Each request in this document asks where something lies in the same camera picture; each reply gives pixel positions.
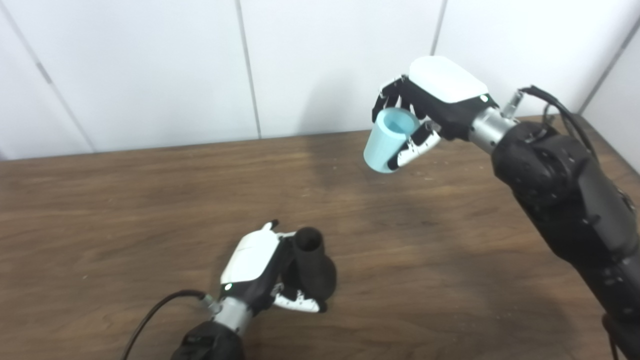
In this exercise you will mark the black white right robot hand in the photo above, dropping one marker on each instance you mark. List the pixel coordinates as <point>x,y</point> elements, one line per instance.
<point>445,85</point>

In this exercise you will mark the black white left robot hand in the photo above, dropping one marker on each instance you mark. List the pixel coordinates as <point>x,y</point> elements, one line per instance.
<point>250,260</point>

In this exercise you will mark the black flared nozzle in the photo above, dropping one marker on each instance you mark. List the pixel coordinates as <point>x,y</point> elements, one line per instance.
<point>315,275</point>

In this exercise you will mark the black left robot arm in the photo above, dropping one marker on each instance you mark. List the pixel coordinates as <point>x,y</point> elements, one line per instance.
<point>215,342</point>

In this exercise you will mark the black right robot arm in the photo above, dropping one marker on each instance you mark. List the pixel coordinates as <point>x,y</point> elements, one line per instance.
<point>565,190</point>

